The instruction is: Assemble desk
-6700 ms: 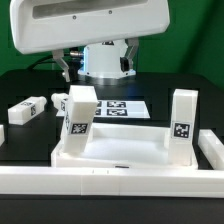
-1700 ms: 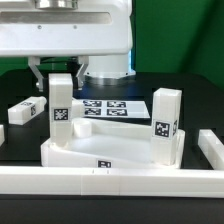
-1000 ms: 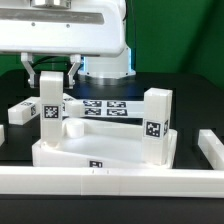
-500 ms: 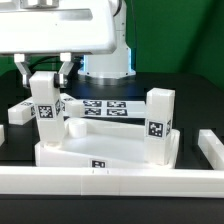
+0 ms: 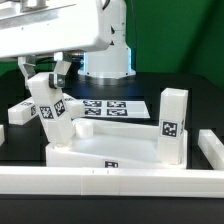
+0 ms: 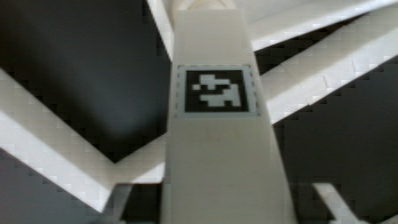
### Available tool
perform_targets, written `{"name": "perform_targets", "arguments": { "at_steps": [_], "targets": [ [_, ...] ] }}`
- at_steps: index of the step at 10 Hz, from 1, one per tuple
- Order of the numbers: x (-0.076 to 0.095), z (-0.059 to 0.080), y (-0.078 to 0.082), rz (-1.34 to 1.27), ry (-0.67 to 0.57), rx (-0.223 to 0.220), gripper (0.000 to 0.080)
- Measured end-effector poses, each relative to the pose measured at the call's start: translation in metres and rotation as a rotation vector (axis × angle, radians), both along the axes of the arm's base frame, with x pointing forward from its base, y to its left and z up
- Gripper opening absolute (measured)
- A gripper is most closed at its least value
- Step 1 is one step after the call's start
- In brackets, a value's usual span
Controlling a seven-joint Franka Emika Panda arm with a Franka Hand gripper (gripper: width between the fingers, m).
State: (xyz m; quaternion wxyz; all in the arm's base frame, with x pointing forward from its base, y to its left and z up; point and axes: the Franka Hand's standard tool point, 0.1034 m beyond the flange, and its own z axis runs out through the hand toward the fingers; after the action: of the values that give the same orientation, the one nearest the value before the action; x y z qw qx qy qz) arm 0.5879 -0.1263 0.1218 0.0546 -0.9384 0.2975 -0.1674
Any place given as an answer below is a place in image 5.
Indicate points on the white right obstacle bar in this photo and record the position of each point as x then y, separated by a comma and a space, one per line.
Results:
212, 148

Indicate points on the white front obstacle bar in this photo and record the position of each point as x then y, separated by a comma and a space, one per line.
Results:
111, 182

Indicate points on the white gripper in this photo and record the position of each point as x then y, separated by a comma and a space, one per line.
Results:
31, 28

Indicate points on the AprilTag marker sheet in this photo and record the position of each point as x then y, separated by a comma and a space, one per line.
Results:
115, 108

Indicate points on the white left obstacle bar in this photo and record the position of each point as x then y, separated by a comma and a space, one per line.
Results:
2, 135

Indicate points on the white desk top tray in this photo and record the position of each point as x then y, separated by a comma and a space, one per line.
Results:
108, 144

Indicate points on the white obstacle bar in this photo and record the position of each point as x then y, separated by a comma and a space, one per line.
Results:
212, 148
2, 135
111, 182

